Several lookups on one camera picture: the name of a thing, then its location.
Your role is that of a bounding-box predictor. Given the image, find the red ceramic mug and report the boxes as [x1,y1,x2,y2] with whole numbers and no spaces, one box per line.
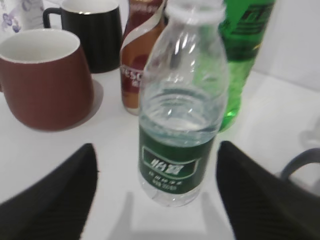
[0,28,94,131]

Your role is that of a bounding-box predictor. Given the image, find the green soda bottle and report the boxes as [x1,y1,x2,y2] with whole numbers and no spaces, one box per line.
[219,0,276,132]

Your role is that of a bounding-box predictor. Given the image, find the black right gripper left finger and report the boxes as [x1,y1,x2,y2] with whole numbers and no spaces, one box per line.
[0,143,98,240]

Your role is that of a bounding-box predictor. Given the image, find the clear water bottle green label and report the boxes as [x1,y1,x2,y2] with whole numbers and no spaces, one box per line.
[138,0,229,207]

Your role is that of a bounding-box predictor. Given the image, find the brown Nescafe coffee bottle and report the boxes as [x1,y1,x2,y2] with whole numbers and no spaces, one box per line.
[120,0,166,115]

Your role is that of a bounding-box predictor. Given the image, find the black ceramic mug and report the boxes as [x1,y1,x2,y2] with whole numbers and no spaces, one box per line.
[42,0,123,74]

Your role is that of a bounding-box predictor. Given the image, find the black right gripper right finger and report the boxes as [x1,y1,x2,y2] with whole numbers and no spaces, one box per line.
[215,141,320,240]

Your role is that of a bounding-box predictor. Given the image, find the white milk carton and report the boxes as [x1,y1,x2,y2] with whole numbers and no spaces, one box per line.
[0,0,44,34]

